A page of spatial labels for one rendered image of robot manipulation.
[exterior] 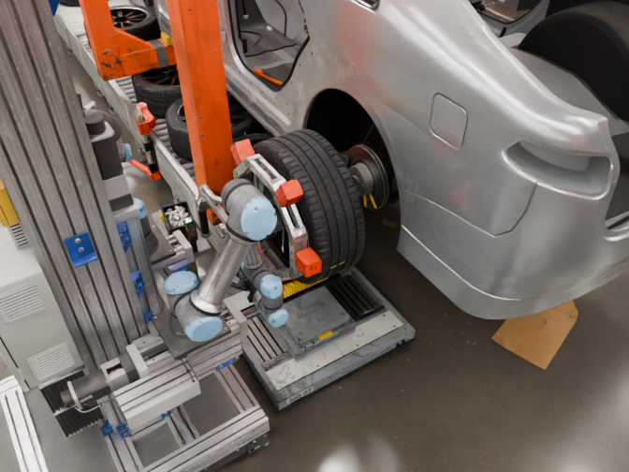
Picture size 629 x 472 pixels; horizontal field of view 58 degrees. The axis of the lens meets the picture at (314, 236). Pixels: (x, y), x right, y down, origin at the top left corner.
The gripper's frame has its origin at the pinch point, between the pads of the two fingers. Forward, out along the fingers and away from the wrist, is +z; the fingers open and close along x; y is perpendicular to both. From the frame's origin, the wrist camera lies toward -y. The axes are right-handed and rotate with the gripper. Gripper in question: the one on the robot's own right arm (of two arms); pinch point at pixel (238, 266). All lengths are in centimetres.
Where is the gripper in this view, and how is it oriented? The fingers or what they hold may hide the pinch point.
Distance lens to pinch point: 231.0
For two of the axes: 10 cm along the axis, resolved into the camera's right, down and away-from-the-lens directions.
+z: -5.3, -5.6, 6.4
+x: -8.5, 3.5, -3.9
